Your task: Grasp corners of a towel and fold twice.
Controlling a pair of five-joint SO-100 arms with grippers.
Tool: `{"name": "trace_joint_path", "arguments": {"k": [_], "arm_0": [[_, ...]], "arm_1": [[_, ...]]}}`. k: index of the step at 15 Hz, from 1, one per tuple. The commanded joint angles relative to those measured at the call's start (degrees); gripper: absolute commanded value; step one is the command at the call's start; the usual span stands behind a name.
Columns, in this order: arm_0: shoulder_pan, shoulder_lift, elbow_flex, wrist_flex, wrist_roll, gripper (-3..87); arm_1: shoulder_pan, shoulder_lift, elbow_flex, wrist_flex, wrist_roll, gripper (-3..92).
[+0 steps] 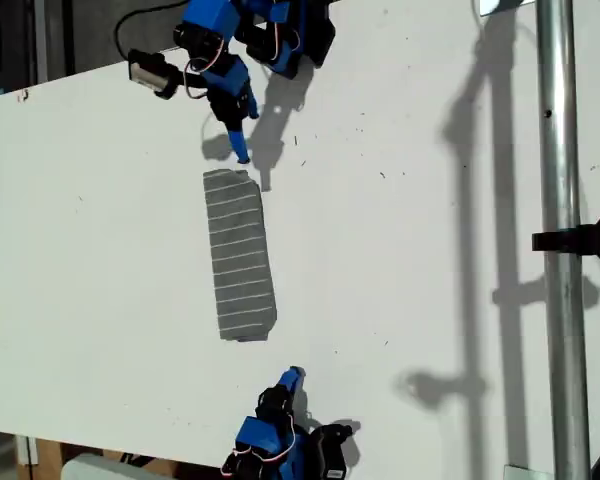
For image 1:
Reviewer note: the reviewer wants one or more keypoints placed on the grey white-striped towel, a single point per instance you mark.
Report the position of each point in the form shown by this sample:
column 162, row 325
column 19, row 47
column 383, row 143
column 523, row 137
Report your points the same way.
column 240, row 255

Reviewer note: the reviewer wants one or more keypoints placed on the white box under table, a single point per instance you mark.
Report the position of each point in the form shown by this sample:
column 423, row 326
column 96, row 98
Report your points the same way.
column 110, row 470

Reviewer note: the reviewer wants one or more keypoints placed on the wooden table leg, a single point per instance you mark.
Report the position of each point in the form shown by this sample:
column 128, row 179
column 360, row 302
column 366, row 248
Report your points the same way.
column 47, row 460

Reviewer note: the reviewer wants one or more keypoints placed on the black clamp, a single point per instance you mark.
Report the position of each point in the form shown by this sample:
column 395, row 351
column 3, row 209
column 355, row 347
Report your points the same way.
column 590, row 240

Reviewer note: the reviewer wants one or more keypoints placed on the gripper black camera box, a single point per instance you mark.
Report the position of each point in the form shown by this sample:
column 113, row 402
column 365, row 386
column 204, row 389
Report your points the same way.
column 152, row 72
column 335, row 450

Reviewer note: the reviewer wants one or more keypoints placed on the steel post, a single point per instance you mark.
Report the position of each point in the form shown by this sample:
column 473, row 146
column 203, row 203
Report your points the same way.
column 562, row 150

